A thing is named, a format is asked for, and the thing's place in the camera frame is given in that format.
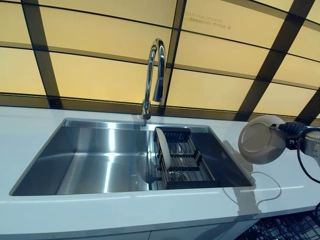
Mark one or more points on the white cabinet door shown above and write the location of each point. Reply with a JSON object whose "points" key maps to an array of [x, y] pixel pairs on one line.
{"points": [[125, 236], [200, 232]]}

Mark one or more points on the chrome gooseneck faucet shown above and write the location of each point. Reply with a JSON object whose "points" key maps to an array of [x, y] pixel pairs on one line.
{"points": [[149, 75]]}

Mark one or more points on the beige round plate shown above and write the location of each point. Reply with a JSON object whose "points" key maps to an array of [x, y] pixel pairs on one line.
{"points": [[260, 140], [163, 147]]}

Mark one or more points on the black sink dish rack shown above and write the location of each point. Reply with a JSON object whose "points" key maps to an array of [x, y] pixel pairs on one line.
{"points": [[185, 155]]}

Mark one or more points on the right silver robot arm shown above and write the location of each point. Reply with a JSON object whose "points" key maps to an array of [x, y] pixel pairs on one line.
{"points": [[312, 146]]}

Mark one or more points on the round steel sink drain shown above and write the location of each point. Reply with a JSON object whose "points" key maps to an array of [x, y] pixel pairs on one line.
{"points": [[178, 176]]}

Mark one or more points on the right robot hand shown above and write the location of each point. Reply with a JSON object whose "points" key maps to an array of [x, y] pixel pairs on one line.
{"points": [[295, 128]]}

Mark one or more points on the stainless steel sink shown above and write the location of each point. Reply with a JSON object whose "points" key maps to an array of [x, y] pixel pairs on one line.
{"points": [[95, 160]]}

